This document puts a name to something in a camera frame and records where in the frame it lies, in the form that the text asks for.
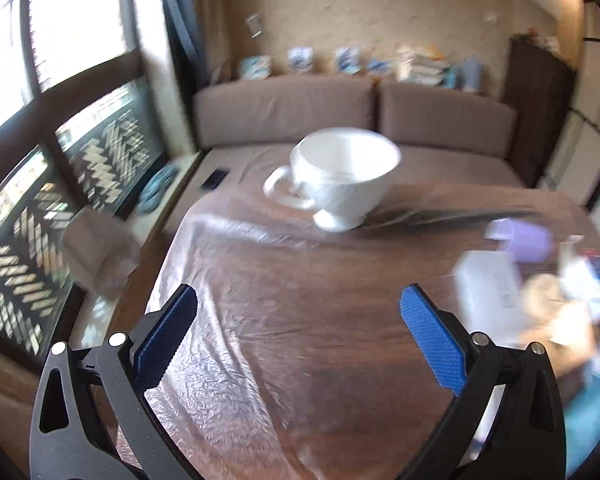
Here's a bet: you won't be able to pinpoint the white translucent plastic box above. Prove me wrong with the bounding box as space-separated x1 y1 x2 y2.
453 250 533 348

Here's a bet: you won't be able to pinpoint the blue white tissue pack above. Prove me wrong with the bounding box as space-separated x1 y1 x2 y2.
558 235 600 324

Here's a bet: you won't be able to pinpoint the purple ribbed plastic cup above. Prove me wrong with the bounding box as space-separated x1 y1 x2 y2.
484 218 554 263

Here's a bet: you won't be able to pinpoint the teal slippers on sill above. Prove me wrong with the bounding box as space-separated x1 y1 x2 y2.
135 162 180 214

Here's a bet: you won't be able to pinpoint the black phone on sill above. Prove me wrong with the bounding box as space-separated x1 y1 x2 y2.
200 168 230 192

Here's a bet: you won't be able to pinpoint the large white teacup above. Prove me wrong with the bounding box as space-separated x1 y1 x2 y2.
263 127 402 233

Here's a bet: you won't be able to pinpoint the brown sofa right cushion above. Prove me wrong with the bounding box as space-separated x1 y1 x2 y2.
377 82 516 158

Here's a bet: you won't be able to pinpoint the brown sofa cushion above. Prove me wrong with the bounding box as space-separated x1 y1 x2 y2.
377 82 516 158
194 75 375 150

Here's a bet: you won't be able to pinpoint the brown sofa left cushion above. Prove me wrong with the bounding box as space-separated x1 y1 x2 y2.
194 75 375 150

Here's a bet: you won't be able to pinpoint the dark wooden cabinet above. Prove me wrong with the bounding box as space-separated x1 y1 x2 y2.
502 37 577 188

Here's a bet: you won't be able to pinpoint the small teal cup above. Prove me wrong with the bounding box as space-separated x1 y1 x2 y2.
442 66 458 89

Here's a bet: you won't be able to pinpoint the grey blue cylinder speaker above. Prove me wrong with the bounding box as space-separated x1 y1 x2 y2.
460 56 482 93

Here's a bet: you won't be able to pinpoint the stack of books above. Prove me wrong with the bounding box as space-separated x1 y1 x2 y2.
396 48 450 87

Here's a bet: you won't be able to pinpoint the photo frame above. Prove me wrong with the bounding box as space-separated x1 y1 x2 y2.
334 47 362 75
239 55 272 80
287 47 314 73
366 58 392 77

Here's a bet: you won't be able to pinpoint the photo frame far left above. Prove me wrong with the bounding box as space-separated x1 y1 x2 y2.
239 55 272 80

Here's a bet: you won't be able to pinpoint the wall lamp fixture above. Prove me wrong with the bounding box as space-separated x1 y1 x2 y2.
245 13 263 39

